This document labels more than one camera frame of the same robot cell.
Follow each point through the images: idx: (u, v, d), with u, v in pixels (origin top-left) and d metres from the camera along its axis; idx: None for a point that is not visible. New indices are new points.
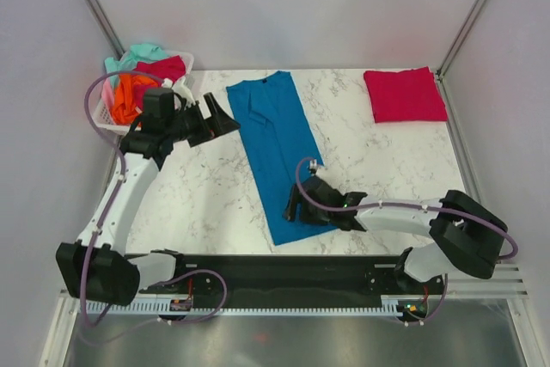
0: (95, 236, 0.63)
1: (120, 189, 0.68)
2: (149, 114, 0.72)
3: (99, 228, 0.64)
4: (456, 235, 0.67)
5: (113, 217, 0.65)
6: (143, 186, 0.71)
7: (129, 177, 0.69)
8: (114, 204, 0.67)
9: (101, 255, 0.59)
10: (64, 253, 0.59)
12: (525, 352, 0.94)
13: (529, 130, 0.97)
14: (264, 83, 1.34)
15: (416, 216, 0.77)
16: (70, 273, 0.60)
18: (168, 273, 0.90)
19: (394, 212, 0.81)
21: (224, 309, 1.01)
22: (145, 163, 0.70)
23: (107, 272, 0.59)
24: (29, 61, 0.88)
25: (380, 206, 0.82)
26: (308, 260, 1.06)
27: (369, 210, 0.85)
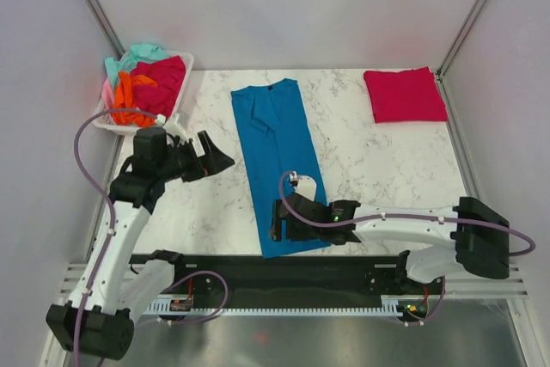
0: (86, 298, 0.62)
1: (110, 243, 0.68)
2: (139, 156, 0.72)
3: (88, 289, 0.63)
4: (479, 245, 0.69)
5: (103, 273, 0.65)
6: (133, 236, 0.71)
7: (118, 230, 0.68)
8: (105, 260, 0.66)
9: (92, 318, 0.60)
10: (55, 314, 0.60)
12: (525, 351, 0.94)
13: (529, 130, 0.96)
14: (269, 90, 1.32)
15: (431, 228, 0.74)
16: (61, 333, 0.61)
18: (168, 279, 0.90)
19: (402, 223, 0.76)
21: (224, 309, 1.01)
22: (136, 212, 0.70)
23: (98, 334, 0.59)
24: (29, 61, 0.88)
25: (382, 218, 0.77)
26: (308, 261, 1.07)
27: (370, 222, 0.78)
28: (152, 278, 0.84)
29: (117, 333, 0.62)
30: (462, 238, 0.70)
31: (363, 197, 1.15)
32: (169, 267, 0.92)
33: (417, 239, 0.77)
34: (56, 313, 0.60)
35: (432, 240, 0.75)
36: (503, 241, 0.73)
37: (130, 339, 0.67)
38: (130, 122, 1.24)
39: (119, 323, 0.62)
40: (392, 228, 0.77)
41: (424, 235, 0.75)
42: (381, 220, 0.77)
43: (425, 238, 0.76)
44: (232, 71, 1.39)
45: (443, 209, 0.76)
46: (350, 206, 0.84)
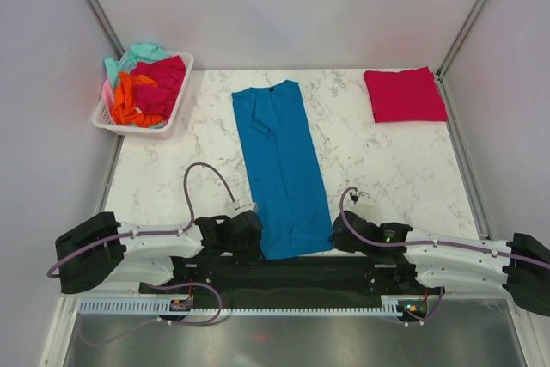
0: (126, 235, 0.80)
1: (169, 235, 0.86)
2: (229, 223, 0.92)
3: (135, 235, 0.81)
4: (529, 282, 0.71)
5: (147, 241, 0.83)
6: (179, 250, 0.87)
7: (180, 237, 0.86)
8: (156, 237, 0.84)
9: (112, 250, 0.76)
10: (109, 219, 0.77)
12: (525, 351, 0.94)
13: (528, 130, 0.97)
14: (270, 92, 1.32)
15: (484, 259, 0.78)
16: (85, 230, 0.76)
18: (155, 279, 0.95)
19: (454, 253, 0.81)
21: (230, 310, 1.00)
22: (196, 245, 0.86)
23: (102, 261, 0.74)
24: (29, 61, 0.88)
25: (435, 244, 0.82)
26: (308, 260, 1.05)
27: (421, 247, 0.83)
28: (149, 268, 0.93)
29: (100, 277, 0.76)
30: (515, 274, 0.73)
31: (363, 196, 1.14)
32: (170, 274, 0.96)
33: (467, 268, 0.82)
34: (104, 218, 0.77)
35: (483, 271, 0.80)
36: None
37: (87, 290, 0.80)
38: (130, 122, 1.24)
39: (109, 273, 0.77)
40: (444, 254, 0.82)
41: (476, 265, 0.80)
42: (433, 247, 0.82)
43: (477, 269, 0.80)
44: (232, 71, 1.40)
45: (498, 243, 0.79)
46: (401, 229, 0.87)
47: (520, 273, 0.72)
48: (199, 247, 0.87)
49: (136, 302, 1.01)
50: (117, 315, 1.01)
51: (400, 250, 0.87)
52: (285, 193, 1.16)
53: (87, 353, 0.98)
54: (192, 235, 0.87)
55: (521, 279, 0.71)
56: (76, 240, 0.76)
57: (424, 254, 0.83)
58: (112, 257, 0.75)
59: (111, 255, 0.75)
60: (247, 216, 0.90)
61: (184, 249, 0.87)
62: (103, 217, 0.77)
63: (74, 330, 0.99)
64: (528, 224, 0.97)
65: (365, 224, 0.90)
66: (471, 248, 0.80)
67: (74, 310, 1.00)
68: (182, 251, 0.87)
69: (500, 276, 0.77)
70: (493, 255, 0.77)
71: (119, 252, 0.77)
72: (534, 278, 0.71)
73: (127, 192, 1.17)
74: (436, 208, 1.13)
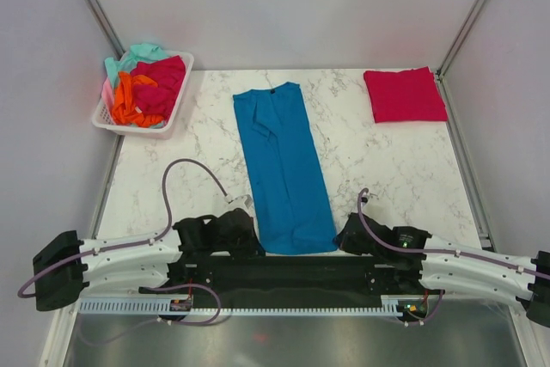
0: (89, 253, 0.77)
1: (143, 246, 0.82)
2: (215, 222, 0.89)
3: (97, 251, 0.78)
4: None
5: (113, 255, 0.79)
6: (156, 258, 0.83)
7: (155, 246, 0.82)
8: (126, 249, 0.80)
9: (72, 271, 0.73)
10: (70, 238, 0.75)
12: (525, 351, 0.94)
13: (529, 130, 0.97)
14: (271, 94, 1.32)
15: (508, 275, 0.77)
16: (51, 251, 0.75)
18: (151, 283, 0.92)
19: (476, 265, 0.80)
21: (231, 310, 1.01)
22: (177, 251, 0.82)
23: (64, 283, 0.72)
24: (29, 61, 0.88)
25: (456, 253, 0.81)
26: (308, 260, 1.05)
27: (443, 258, 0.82)
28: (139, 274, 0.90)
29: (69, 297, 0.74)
30: (540, 292, 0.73)
31: None
32: (163, 278, 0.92)
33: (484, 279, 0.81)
34: (66, 239, 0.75)
35: (505, 285, 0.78)
36: None
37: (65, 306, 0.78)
38: (130, 122, 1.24)
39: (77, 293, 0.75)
40: (465, 265, 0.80)
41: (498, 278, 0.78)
42: (455, 256, 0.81)
43: (498, 282, 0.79)
44: (232, 71, 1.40)
45: (522, 259, 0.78)
46: (418, 235, 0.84)
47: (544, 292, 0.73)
48: (178, 253, 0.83)
49: (136, 302, 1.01)
50: (118, 315, 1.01)
51: (416, 255, 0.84)
52: (287, 195, 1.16)
53: (86, 354, 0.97)
54: (170, 240, 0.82)
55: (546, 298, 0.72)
56: (43, 259, 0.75)
57: (442, 260, 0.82)
58: (72, 278, 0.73)
59: (72, 277, 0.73)
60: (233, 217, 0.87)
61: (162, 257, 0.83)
62: (64, 237, 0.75)
63: (74, 330, 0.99)
64: (528, 225, 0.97)
65: (377, 226, 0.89)
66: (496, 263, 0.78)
67: (74, 310, 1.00)
68: (160, 259, 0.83)
69: (525, 292, 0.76)
70: (518, 272, 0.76)
71: (79, 272, 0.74)
72: None
73: (127, 192, 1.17)
74: (436, 208, 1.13)
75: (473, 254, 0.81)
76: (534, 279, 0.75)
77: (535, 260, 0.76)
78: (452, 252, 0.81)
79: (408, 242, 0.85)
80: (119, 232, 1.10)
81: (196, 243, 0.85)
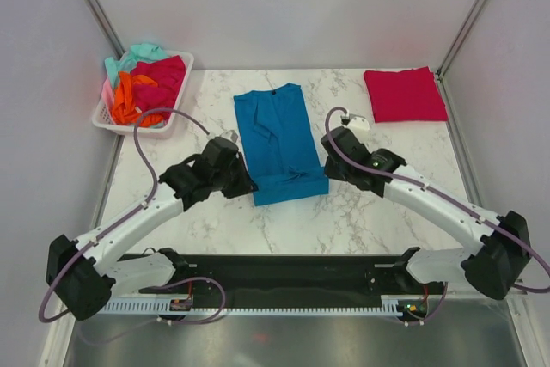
0: (88, 246, 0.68)
1: (137, 212, 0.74)
2: (203, 156, 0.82)
3: (96, 240, 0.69)
4: (504, 259, 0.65)
5: (113, 236, 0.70)
6: (157, 217, 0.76)
7: (149, 208, 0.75)
8: (124, 224, 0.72)
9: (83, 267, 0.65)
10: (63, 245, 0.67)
12: (525, 352, 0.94)
13: (529, 129, 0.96)
14: (271, 95, 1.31)
15: (466, 222, 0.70)
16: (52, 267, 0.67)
18: (161, 278, 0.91)
19: (436, 203, 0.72)
21: (230, 309, 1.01)
22: (174, 200, 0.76)
23: (79, 284, 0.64)
24: (29, 61, 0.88)
25: (423, 187, 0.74)
26: (308, 261, 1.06)
27: (406, 186, 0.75)
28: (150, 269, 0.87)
29: (96, 296, 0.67)
30: (493, 245, 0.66)
31: (363, 197, 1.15)
32: (171, 271, 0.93)
33: (440, 222, 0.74)
34: (59, 244, 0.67)
35: (459, 233, 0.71)
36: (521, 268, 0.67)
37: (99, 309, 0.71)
38: (130, 122, 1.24)
39: (106, 286, 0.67)
40: (425, 199, 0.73)
41: (453, 223, 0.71)
42: (421, 189, 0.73)
43: (453, 229, 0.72)
44: (231, 71, 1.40)
45: (487, 212, 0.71)
46: (393, 160, 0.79)
47: (498, 247, 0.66)
48: (178, 200, 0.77)
49: (136, 302, 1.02)
50: (118, 315, 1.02)
51: (380, 177, 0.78)
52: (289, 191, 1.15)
53: (87, 353, 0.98)
54: (167, 188, 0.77)
55: (496, 253, 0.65)
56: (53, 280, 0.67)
57: (401, 188, 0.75)
58: (86, 274, 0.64)
59: (85, 272, 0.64)
60: (215, 142, 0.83)
61: (161, 213, 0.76)
62: (57, 246, 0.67)
63: (74, 330, 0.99)
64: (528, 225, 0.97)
65: (354, 145, 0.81)
66: (460, 206, 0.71)
67: None
68: (161, 218, 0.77)
69: (476, 244, 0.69)
70: (478, 222, 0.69)
71: (89, 265, 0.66)
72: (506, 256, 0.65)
73: (127, 192, 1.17)
74: None
75: (439, 191, 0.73)
76: (490, 233, 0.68)
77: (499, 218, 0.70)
78: (418, 184, 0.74)
79: (382, 164, 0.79)
80: None
81: (193, 180, 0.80)
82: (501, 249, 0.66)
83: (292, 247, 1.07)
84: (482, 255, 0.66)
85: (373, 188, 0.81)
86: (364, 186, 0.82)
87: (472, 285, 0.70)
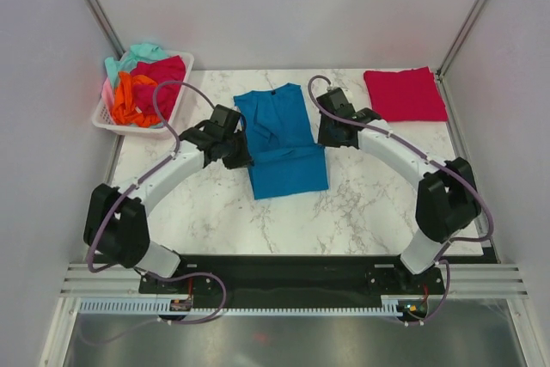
0: (131, 188, 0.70)
1: (168, 163, 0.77)
2: (213, 119, 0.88)
3: (138, 183, 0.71)
4: (442, 195, 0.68)
5: (153, 181, 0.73)
6: (184, 169, 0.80)
7: (178, 158, 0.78)
8: (158, 172, 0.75)
9: (130, 205, 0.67)
10: (105, 190, 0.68)
12: (525, 352, 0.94)
13: (529, 129, 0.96)
14: (271, 95, 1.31)
15: (415, 162, 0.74)
16: (94, 216, 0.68)
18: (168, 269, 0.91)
19: (397, 148, 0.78)
21: (226, 310, 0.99)
22: (197, 152, 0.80)
23: (130, 222, 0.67)
24: (29, 61, 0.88)
25: (388, 135, 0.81)
26: (308, 261, 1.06)
27: (375, 134, 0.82)
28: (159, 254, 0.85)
29: (141, 238, 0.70)
30: (432, 179, 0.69)
31: (363, 197, 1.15)
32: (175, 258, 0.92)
33: (398, 165, 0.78)
34: (100, 191, 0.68)
35: (409, 173, 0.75)
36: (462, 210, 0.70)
37: (142, 254, 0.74)
38: (130, 122, 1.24)
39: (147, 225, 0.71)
40: (386, 143, 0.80)
41: (405, 162, 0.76)
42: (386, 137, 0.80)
43: (406, 169, 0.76)
44: (232, 71, 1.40)
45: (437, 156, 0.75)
46: (371, 117, 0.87)
47: (436, 180, 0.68)
48: (200, 153, 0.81)
49: (136, 302, 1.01)
50: (118, 315, 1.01)
51: (355, 128, 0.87)
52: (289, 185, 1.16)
53: (87, 353, 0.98)
54: (189, 143, 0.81)
55: (433, 185, 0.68)
56: (94, 229, 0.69)
57: (371, 136, 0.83)
58: (134, 211, 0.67)
59: (133, 210, 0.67)
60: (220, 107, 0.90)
61: (189, 164, 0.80)
62: (100, 192, 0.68)
63: (74, 329, 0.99)
64: (528, 225, 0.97)
65: (342, 103, 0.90)
66: (413, 149, 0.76)
67: (74, 310, 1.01)
68: (186, 169, 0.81)
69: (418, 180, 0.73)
70: (425, 162, 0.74)
71: (136, 202, 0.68)
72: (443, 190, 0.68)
73: None
74: None
75: (402, 138, 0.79)
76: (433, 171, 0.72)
77: (450, 162, 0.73)
78: (383, 132, 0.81)
79: (361, 119, 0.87)
80: None
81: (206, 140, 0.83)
82: (440, 185, 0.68)
83: (293, 247, 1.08)
84: (421, 187, 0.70)
85: (350, 140, 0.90)
86: (343, 137, 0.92)
87: (421, 228, 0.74)
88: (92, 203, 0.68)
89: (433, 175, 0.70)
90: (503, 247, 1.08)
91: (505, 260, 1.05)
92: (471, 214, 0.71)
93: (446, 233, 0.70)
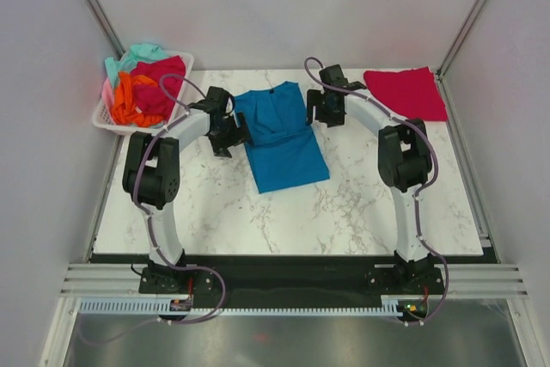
0: (162, 132, 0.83)
1: (184, 120, 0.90)
2: (208, 97, 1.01)
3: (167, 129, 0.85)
4: (396, 144, 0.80)
5: (179, 129, 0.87)
6: (196, 127, 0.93)
7: (192, 118, 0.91)
8: (182, 124, 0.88)
9: (165, 142, 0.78)
10: (140, 135, 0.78)
12: (525, 352, 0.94)
13: (528, 128, 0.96)
14: (271, 94, 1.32)
15: (382, 119, 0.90)
16: (134, 159, 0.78)
18: (174, 253, 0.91)
19: (370, 109, 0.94)
21: (223, 310, 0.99)
22: (204, 114, 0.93)
23: (167, 155, 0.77)
24: (28, 61, 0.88)
25: (366, 100, 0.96)
26: (308, 261, 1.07)
27: (357, 100, 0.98)
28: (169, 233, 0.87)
29: (175, 174, 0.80)
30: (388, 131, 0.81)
31: (363, 197, 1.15)
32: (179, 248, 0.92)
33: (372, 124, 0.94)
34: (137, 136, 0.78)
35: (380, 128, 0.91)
36: (415, 160, 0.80)
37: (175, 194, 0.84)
38: (130, 122, 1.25)
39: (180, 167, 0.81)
40: (365, 107, 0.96)
41: (375, 120, 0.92)
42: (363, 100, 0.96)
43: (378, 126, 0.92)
44: (232, 71, 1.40)
45: None
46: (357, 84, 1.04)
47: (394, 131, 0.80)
48: (207, 116, 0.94)
49: (136, 302, 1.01)
50: (117, 315, 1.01)
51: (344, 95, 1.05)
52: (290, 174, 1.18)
53: (87, 353, 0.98)
54: (196, 110, 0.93)
55: (388, 136, 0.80)
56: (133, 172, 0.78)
57: (354, 101, 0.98)
58: (169, 147, 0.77)
59: (169, 144, 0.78)
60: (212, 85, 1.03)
61: (200, 123, 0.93)
62: (136, 138, 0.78)
63: (74, 330, 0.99)
64: (528, 225, 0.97)
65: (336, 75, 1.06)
66: (381, 110, 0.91)
67: (74, 310, 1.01)
68: (196, 129, 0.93)
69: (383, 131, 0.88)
70: (389, 119, 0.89)
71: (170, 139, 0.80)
72: (396, 141, 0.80)
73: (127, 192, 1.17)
74: (436, 206, 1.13)
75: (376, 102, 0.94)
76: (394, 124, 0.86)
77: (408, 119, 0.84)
78: (363, 98, 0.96)
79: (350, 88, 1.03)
80: (120, 232, 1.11)
81: (208, 109, 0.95)
82: (394, 136, 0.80)
83: (293, 248, 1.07)
84: (379, 136, 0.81)
85: (339, 106, 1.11)
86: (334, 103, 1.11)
87: (383, 177, 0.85)
88: (130, 147, 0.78)
89: (392, 128, 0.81)
90: (504, 247, 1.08)
91: (504, 260, 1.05)
92: (424, 167, 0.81)
93: (399, 180, 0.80)
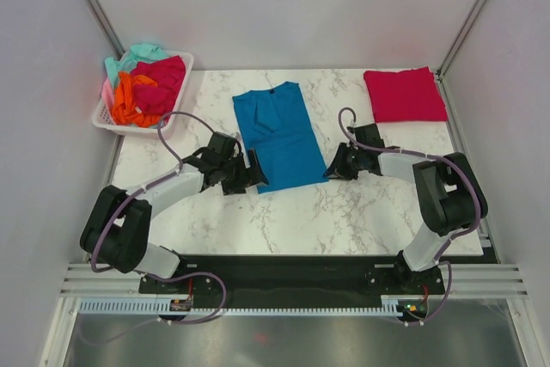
0: (138, 192, 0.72)
1: (172, 178, 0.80)
2: (210, 146, 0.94)
3: (145, 187, 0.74)
4: (433, 178, 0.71)
5: (159, 189, 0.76)
6: (184, 188, 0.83)
7: (182, 175, 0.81)
8: (164, 183, 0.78)
9: (137, 204, 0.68)
10: (112, 191, 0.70)
12: (525, 352, 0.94)
13: (528, 129, 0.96)
14: (271, 95, 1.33)
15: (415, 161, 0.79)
16: (98, 217, 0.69)
18: (170, 266, 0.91)
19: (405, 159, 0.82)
21: (227, 309, 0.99)
22: (198, 173, 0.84)
23: (135, 222, 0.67)
24: (28, 60, 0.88)
25: (400, 151, 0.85)
26: (308, 261, 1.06)
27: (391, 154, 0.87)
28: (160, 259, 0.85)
29: (141, 241, 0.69)
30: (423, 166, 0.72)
31: (363, 197, 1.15)
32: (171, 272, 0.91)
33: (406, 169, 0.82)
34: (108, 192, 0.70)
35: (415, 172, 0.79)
36: (462, 204, 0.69)
37: (139, 262, 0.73)
38: (130, 122, 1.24)
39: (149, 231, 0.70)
40: (398, 159, 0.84)
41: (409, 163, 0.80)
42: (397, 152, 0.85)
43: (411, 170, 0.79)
44: (232, 71, 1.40)
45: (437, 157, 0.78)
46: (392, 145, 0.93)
47: (430, 167, 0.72)
48: (200, 175, 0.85)
49: (136, 302, 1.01)
50: (118, 315, 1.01)
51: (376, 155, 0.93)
52: (293, 174, 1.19)
53: (87, 354, 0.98)
54: (191, 167, 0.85)
55: (424, 169, 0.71)
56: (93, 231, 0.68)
57: (388, 157, 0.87)
58: (139, 211, 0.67)
59: (138, 210, 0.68)
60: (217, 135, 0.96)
61: (190, 182, 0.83)
62: (107, 192, 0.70)
63: (74, 330, 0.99)
64: (529, 226, 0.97)
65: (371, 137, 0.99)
66: (415, 155, 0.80)
67: (74, 310, 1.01)
68: (182, 189, 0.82)
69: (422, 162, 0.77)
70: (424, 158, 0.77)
71: (143, 202, 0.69)
72: (434, 176, 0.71)
73: None
74: None
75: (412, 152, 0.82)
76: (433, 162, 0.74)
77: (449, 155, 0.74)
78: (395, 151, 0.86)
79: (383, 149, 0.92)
80: None
81: (204, 166, 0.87)
82: (432, 169, 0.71)
83: (293, 248, 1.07)
84: (414, 170, 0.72)
85: (373, 169, 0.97)
86: (367, 167, 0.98)
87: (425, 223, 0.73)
88: (98, 202, 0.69)
89: (429, 163, 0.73)
90: (504, 247, 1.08)
91: (504, 261, 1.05)
92: (470, 213, 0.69)
93: (443, 224, 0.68)
